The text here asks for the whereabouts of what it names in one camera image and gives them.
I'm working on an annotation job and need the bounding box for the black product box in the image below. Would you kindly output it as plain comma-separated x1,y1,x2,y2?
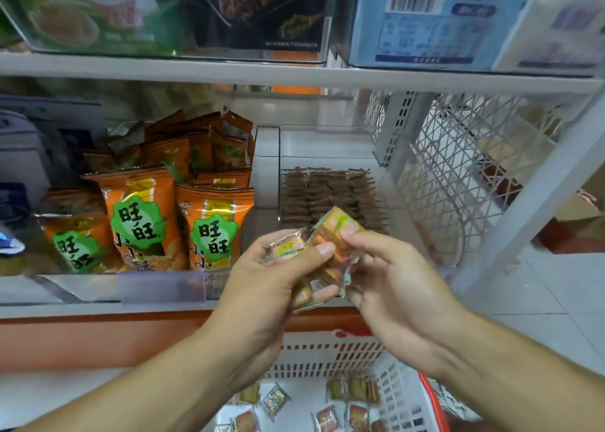
180,0,337,64

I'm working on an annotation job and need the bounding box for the person's right forearm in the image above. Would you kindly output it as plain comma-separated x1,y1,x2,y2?
430,314,605,432

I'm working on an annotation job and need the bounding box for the person's left hand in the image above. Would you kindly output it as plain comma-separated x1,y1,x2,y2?
201,228,342,383

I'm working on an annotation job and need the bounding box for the brown cardboard box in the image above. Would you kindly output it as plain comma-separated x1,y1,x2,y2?
543,167,605,255

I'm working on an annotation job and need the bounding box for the white basket with red rim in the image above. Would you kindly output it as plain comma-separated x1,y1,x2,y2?
201,329,452,432

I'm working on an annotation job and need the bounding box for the white perforated side panel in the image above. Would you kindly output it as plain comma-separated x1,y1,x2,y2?
366,91,592,268

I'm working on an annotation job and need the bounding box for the pile of small snack packets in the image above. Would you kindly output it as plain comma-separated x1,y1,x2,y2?
212,375,389,432

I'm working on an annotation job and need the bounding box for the bundle of snack packets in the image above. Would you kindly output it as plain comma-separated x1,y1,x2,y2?
265,206,367,312

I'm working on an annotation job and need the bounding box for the blue product box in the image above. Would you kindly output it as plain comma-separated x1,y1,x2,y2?
345,0,531,72

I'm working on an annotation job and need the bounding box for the white metal shelf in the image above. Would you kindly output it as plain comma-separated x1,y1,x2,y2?
0,0,605,319

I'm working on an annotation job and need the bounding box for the orange shelf base panel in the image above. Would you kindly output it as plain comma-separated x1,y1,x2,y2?
0,308,379,373

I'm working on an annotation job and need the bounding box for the clear plastic shelf front guard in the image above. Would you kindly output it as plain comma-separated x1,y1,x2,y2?
0,271,233,305

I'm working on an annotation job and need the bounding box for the person's right hand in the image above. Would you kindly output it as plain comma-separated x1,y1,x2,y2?
338,223,466,373

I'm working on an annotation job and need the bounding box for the row of small snack packets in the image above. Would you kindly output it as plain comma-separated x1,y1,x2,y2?
280,167,391,234

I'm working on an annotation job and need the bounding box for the blue white snack bag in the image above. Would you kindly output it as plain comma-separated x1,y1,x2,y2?
0,228,26,256

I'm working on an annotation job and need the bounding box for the person's left forearm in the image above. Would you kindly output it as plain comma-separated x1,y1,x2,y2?
19,342,251,432

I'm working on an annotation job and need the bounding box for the green white product box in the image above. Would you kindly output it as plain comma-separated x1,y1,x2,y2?
0,0,190,58

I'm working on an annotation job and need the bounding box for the group of orange snack bags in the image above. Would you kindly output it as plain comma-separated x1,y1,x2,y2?
36,108,256,275

